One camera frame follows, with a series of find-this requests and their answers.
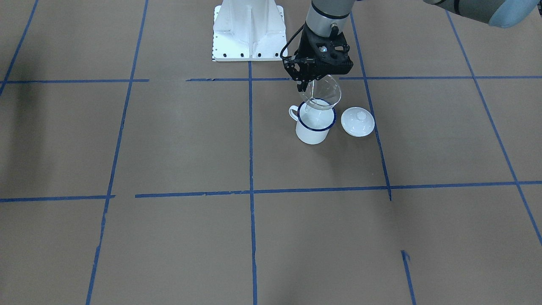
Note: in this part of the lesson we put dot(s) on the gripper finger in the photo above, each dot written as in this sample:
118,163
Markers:
303,82

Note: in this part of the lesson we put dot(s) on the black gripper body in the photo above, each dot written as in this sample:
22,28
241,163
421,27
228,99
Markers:
305,47

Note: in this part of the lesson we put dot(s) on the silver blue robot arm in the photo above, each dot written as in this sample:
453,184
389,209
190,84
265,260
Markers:
323,14

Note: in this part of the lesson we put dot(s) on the white enamel mug blue rim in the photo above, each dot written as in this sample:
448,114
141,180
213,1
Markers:
314,118

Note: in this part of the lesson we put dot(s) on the white pedestal column with base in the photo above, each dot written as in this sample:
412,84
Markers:
248,30

